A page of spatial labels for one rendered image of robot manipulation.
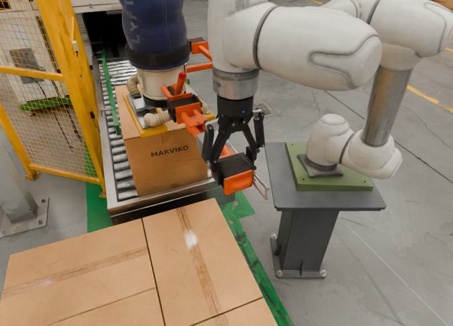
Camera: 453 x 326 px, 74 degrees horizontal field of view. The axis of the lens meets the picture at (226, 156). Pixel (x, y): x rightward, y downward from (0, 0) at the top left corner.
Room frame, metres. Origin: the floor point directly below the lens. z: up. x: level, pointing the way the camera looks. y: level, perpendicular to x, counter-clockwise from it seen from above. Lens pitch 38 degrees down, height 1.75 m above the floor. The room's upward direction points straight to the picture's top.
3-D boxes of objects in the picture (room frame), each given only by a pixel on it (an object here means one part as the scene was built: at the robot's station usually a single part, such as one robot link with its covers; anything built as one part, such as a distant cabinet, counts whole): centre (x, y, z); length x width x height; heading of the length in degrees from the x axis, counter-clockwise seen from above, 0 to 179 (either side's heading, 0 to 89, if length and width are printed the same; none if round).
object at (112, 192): (2.14, 1.00, 0.50); 2.31 x 0.05 x 0.19; 21
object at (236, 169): (0.55, -0.01, 1.27); 0.08 x 0.07 x 0.05; 26
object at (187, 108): (0.87, 0.14, 1.27); 0.10 x 0.08 x 0.06; 116
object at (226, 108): (0.56, -0.02, 1.43); 0.08 x 0.07 x 0.09; 115
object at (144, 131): (1.05, 0.33, 1.17); 0.34 x 0.10 x 0.05; 26
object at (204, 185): (1.16, 0.28, 0.58); 0.70 x 0.03 x 0.06; 111
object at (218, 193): (1.16, 0.28, 0.48); 0.70 x 0.03 x 0.15; 111
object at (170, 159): (1.50, 0.39, 0.75); 0.60 x 0.40 x 0.40; 20
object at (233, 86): (0.56, -0.02, 1.50); 0.09 x 0.09 x 0.06
